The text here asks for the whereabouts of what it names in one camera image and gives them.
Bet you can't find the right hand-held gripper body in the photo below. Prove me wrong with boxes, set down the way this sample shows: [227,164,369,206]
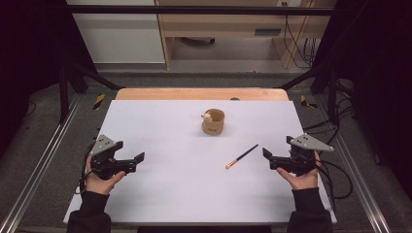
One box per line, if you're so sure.
[286,133,335,178]

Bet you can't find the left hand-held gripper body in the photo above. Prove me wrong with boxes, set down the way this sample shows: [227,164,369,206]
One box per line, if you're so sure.
[88,134,128,181]

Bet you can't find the person's right hand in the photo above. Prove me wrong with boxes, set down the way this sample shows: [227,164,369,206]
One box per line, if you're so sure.
[276,150,323,191]

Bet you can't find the person's left hand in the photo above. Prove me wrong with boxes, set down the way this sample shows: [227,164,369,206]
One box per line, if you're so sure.
[85,154,126,196]

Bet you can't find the black pen with orange end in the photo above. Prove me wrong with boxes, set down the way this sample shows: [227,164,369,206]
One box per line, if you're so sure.
[224,144,259,171]

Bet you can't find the white table cover sheet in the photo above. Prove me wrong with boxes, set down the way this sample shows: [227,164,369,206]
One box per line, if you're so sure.
[62,99,338,225]

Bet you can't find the yellow black tape marker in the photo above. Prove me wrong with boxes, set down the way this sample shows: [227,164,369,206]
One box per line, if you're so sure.
[299,94,319,110]
[92,93,107,112]

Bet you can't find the wooden cup with small figure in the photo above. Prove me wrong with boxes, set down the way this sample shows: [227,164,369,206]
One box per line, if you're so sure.
[200,108,226,136]

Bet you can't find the white cabinet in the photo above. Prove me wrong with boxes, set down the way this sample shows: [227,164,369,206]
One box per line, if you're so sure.
[65,0,166,65]

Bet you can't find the dark object under desk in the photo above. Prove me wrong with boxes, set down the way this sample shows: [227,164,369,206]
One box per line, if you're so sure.
[179,36,217,47]

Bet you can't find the wooden desk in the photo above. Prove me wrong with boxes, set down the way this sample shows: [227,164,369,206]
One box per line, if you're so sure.
[154,0,336,71]

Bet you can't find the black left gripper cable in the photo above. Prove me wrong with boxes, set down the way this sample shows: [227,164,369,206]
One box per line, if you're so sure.
[75,144,97,196]

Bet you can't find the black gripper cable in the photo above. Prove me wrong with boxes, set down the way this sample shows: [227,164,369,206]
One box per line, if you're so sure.
[315,157,355,200]
[75,144,97,196]

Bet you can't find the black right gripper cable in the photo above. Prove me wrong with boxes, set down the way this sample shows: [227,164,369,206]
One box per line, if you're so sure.
[315,157,355,200]

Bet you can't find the black floor cables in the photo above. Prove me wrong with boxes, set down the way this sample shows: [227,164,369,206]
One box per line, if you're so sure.
[302,81,356,147]

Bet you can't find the aluminium rail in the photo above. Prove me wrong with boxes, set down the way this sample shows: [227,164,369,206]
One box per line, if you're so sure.
[0,92,85,233]
[314,95,394,233]

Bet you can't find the black frame stand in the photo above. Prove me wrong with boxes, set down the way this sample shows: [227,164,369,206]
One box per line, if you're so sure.
[56,57,126,124]
[277,59,342,125]

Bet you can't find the bundle of hanging black cables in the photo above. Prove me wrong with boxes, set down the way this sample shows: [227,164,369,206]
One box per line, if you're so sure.
[281,1,319,70]

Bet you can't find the black frame crossbar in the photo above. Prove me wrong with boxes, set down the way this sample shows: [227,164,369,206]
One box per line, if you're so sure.
[63,5,335,17]

